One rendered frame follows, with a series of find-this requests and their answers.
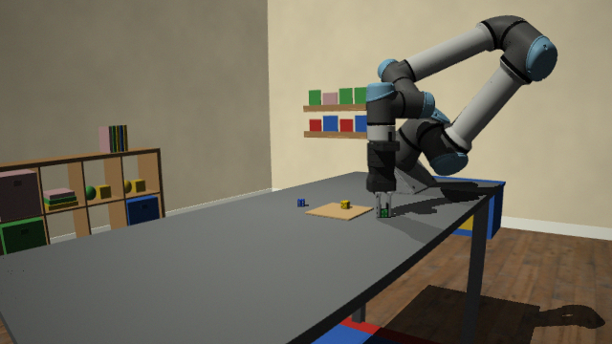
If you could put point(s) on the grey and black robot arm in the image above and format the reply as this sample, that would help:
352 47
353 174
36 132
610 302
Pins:
528 55

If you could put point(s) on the tan flat mat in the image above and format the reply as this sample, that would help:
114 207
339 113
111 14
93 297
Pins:
333 210

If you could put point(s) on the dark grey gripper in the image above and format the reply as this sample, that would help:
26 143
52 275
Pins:
381 161

